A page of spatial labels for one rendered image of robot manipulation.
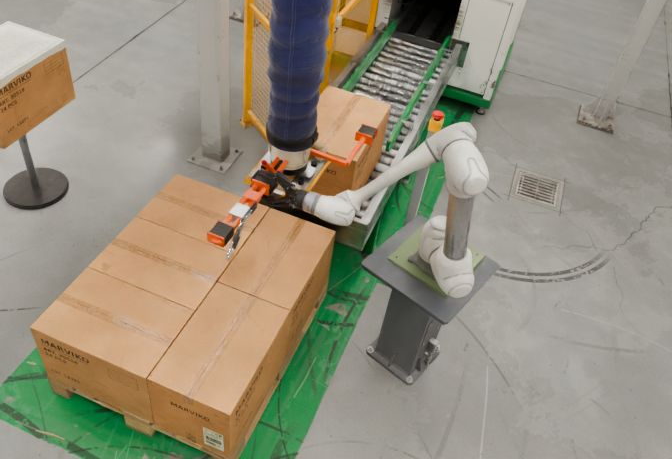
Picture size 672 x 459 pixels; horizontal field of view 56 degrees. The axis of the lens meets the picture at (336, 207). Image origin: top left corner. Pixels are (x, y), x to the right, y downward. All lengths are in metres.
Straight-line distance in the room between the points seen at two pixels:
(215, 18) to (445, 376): 2.49
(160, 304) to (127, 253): 0.38
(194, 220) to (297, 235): 0.56
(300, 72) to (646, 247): 3.16
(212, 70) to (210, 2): 0.46
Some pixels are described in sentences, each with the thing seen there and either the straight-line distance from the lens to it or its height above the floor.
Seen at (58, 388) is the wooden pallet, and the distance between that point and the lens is 3.49.
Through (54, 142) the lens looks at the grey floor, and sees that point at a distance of 4.98.
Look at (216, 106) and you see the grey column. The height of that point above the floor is 0.49.
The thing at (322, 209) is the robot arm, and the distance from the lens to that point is 2.54.
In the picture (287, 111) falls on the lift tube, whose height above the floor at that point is 1.48.
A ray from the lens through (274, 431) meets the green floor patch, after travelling 3.33.
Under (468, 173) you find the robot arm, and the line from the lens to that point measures 2.30.
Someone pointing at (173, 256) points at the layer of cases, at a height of 0.54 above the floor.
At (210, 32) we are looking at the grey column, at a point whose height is 1.03.
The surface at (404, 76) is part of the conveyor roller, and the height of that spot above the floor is 0.52.
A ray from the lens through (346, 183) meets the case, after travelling 3.35.
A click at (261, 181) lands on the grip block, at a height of 1.21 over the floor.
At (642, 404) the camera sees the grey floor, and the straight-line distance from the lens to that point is 4.02.
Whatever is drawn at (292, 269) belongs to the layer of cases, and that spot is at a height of 0.54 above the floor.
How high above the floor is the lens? 2.96
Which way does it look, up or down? 43 degrees down
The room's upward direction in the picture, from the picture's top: 9 degrees clockwise
